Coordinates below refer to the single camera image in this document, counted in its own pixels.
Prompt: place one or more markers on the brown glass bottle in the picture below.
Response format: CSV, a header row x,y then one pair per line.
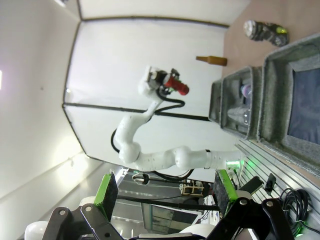
x,y
215,60

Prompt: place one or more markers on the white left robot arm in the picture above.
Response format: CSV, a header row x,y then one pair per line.
x,y
187,157

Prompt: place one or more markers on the white box green light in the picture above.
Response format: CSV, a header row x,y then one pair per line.
x,y
233,166

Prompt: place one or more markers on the grey fabric basket Plastic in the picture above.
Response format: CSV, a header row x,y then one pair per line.
x,y
255,100

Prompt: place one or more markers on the aluminium slotted table rail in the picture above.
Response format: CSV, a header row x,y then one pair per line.
x,y
275,172

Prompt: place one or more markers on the grey fabric basket Bottle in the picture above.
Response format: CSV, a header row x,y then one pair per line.
x,y
215,105

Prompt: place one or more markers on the black can silver top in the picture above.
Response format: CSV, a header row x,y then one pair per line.
x,y
262,32

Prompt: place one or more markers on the small black device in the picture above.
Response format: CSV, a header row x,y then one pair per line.
x,y
270,181

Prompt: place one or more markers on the black enclosure frame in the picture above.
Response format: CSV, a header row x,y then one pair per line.
x,y
100,106

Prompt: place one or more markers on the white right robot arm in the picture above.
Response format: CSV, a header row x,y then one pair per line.
x,y
200,231

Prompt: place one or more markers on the wooden crate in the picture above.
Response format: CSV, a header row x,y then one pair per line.
x,y
191,189

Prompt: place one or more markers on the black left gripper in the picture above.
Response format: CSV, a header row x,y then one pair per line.
x,y
160,78

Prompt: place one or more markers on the smartphone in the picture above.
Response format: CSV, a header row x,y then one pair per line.
x,y
252,185

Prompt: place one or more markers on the red soda can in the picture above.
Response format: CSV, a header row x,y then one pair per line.
x,y
178,86

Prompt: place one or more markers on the grey fabric basket Can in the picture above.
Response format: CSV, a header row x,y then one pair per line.
x,y
275,100

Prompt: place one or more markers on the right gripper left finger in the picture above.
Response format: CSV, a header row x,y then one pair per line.
x,y
105,200

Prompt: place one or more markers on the clear plastic bottle purple label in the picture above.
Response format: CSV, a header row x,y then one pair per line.
x,y
240,115

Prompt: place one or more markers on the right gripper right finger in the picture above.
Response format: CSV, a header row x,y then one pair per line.
x,y
225,192

